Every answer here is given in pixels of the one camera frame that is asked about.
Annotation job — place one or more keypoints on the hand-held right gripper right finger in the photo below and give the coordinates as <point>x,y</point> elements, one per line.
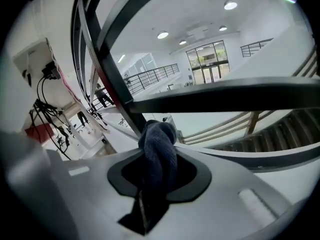
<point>225,209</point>

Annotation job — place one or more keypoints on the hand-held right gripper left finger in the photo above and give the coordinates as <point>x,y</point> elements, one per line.
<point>95,196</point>

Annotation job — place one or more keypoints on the dark blue cloth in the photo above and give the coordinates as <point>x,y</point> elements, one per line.
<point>158,144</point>

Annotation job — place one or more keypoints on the dark wooden handrail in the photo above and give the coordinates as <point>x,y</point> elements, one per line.
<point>200,96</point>

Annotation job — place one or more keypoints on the black metal balcony railing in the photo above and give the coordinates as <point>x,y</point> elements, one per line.
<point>152,75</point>
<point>255,47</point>

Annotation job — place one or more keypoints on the red top table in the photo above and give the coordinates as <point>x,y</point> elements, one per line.
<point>40,132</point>

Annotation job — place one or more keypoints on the dark staircase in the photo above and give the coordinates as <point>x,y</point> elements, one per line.
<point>275,134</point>

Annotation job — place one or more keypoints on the glass entrance door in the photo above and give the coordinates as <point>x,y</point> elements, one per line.
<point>211,74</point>

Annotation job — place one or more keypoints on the white table control box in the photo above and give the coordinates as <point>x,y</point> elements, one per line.
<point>32,56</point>

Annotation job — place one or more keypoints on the large window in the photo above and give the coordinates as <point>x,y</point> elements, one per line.
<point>207,54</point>

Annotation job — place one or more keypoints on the black dome pendant lamp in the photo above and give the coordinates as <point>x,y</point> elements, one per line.
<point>182,42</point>
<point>230,5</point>
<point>223,28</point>
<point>162,34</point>

